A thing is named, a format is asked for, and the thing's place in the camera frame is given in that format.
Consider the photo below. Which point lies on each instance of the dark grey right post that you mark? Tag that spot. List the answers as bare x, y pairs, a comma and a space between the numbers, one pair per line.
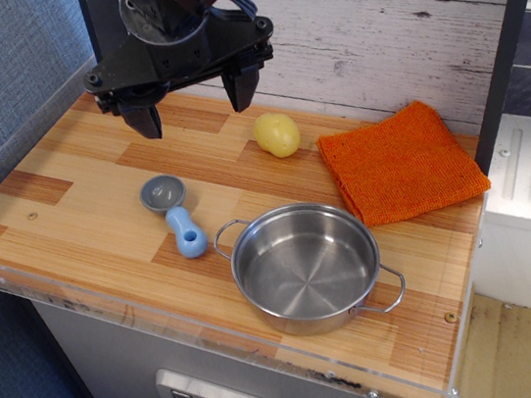
507, 45

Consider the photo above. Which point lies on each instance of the yellow toy potato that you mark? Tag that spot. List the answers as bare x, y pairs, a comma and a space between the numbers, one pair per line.
277, 134

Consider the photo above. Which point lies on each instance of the grey toy fridge cabinet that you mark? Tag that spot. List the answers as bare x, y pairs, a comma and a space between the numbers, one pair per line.
114, 361

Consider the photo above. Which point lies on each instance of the stainless steel pot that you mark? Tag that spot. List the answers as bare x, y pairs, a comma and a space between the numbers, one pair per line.
308, 268

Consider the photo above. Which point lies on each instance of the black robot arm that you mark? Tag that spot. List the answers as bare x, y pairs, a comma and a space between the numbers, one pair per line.
147, 48

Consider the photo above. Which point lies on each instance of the blue grey toy spoon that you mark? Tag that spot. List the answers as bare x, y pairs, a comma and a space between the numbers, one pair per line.
165, 194

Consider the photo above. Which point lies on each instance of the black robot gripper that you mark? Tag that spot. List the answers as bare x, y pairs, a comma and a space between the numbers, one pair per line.
168, 49

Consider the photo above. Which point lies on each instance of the dark grey post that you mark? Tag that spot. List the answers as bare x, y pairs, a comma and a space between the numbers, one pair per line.
507, 45
104, 25

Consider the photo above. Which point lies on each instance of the orange folded cloth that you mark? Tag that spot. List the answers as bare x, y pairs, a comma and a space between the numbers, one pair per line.
406, 166

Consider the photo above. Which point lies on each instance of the dark grey left post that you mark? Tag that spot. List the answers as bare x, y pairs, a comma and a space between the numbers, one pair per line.
104, 25

